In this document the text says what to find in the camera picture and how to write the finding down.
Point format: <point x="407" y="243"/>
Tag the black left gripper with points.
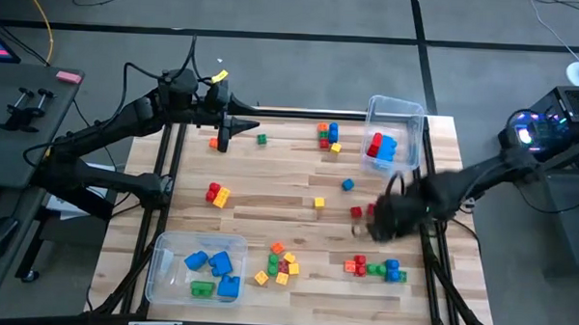
<point x="213" y="102"/>

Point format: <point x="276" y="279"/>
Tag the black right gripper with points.
<point x="403" y="210"/>

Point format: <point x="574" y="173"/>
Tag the large red toy block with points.
<point x="212" y="191"/>
<point x="375" y="145"/>
<point x="359" y="265"/>

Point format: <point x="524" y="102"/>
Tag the large green toy block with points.
<point x="202" y="288"/>
<point x="376" y="269"/>
<point x="273" y="264"/>

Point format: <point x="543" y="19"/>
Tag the large blue toy block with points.
<point x="228" y="286"/>
<point x="392" y="270"/>
<point x="333" y="132"/>
<point x="388" y="148"/>
<point x="195" y="260"/>
<point x="220" y="263"/>

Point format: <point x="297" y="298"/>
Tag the small orange toy block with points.
<point x="322" y="127"/>
<point x="277" y="247"/>
<point x="213" y="142"/>
<point x="349" y="266"/>

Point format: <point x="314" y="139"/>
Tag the clear plastic bin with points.
<point x="170" y="274"/>
<point x="397" y="110"/>

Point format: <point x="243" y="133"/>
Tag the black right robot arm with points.
<point x="487" y="172"/>

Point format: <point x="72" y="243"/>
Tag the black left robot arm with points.
<point x="102" y="127"/>

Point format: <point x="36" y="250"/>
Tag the small blue toy block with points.
<point x="347" y="184"/>

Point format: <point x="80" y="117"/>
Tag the yellow tape tag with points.
<point x="219" y="76"/>

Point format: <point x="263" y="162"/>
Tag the small dark red toy block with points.
<point x="283" y="267"/>

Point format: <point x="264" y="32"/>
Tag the pink rectangular pad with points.
<point x="69" y="77"/>

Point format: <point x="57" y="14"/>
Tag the white paper sheet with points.
<point x="63" y="207"/>

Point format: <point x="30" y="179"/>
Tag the grey metal stand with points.
<point x="577" y="230"/>

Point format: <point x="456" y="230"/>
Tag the black double clamp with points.
<point x="23" y="112"/>

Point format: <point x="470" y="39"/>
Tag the black lit computer case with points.
<point x="561" y="119"/>

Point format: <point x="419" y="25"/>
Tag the dark grey side desk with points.
<point x="5" y="138"/>

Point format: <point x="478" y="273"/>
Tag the black desk caster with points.
<point x="29" y="275"/>

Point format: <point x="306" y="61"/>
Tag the black metal table frame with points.
<point x="296" y="114"/>

